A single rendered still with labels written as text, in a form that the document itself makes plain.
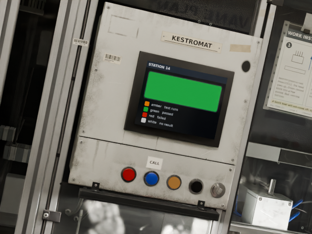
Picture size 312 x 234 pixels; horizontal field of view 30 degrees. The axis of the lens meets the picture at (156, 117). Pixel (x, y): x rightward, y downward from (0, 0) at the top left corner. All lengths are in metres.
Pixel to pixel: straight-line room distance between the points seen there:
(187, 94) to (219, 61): 0.12
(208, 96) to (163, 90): 0.12
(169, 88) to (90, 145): 0.24
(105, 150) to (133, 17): 0.34
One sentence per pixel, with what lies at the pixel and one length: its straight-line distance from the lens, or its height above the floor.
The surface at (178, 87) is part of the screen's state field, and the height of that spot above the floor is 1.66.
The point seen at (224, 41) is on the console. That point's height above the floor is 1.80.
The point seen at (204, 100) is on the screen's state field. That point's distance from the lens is 1.48.
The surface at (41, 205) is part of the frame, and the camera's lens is 1.50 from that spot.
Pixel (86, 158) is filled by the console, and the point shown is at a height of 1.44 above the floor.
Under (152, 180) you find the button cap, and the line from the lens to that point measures 1.49.
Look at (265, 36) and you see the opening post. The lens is 1.56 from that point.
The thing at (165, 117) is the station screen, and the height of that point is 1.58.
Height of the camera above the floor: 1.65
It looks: 3 degrees down
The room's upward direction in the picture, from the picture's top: 12 degrees clockwise
